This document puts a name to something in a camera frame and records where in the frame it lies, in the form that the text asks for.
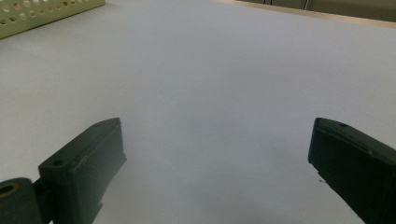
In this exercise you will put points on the pale green perforated plastic basket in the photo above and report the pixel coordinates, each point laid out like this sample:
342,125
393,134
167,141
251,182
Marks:
37,17

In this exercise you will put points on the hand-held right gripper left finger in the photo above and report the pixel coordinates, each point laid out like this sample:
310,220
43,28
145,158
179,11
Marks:
77,174

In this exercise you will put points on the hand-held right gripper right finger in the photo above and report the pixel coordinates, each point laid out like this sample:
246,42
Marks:
355,168

